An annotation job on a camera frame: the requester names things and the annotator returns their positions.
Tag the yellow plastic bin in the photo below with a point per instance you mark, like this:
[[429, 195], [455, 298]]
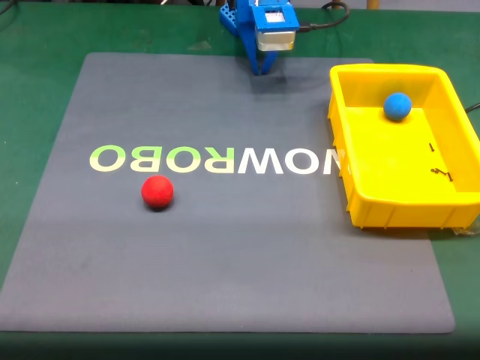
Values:
[[397, 180]]

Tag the silver camera in blue mount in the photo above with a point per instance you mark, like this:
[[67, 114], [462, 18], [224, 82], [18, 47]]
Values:
[[275, 33]]

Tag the red ball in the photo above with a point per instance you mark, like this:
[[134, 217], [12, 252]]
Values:
[[157, 192]]

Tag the blue ball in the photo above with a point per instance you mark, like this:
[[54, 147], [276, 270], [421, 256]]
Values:
[[397, 107]]

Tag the wooden leg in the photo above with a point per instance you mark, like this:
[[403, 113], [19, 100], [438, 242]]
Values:
[[372, 3]]

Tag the grey mat with lettering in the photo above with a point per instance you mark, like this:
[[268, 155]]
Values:
[[225, 243]]

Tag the clear plastic bag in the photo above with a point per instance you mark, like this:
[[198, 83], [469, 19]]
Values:
[[467, 231]]

